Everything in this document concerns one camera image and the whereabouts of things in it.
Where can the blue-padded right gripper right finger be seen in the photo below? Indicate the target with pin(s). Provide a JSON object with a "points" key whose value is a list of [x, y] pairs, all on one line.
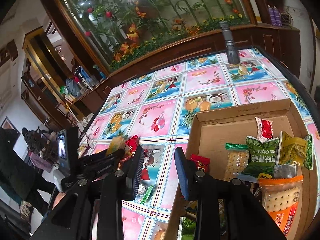
{"points": [[186, 175]]}

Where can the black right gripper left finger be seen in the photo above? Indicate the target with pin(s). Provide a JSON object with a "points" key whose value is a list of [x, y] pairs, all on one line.
{"points": [[133, 168]]}

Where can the red snack packet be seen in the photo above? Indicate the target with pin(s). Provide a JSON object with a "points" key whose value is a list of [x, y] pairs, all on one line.
{"points": [[202, 163]]}

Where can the clear green-ended biscuit packet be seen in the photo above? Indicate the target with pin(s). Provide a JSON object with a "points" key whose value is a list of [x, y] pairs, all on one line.
{"points": [[144, 193]]}

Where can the small red candy packet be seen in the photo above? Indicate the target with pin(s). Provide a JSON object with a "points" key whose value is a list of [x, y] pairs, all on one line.
{"points": [[132, 143]]}

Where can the yellow Weidan cracker pack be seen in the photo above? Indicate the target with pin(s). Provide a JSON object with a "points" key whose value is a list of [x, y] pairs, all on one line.
{"points": [[117, 143]]}

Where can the clear green-ended cracker pack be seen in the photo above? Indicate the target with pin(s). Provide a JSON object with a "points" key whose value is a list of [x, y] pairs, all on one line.
{"points": [[238, 155]]}

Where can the green pea snack packet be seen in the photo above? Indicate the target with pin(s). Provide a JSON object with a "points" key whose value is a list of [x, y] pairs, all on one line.
{"points": [[262, 156]]}

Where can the small red-white candy packet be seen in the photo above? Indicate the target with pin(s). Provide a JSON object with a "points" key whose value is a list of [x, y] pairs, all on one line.
{"points": [[265, 129]]}

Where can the silver foil snack packet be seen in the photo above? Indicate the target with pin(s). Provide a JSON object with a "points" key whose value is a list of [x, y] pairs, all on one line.
{"points": [[285, 171]]}

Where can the orange soda cracker pack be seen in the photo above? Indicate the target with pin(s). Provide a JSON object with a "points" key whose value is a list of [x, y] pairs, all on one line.
{"points": [[280, 198]]}

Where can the yellow green pea packet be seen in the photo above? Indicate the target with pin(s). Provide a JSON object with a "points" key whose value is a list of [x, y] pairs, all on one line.
{"points": [[295, 151]]}

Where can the colourful fruit-pattern tablecloth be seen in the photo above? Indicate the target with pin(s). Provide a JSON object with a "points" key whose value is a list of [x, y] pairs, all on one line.
{"points": [[160, 107]]}

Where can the blue water jug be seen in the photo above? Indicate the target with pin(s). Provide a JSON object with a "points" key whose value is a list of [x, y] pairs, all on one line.
{"points": [[72, 88]]}

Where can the grey metal flashlight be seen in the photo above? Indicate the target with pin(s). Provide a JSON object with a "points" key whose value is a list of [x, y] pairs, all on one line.
{"points": [[232, 52]]}

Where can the purple bottles on cabinet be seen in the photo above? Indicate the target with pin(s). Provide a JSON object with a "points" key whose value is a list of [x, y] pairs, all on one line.
{"points": [[275, 16]]}

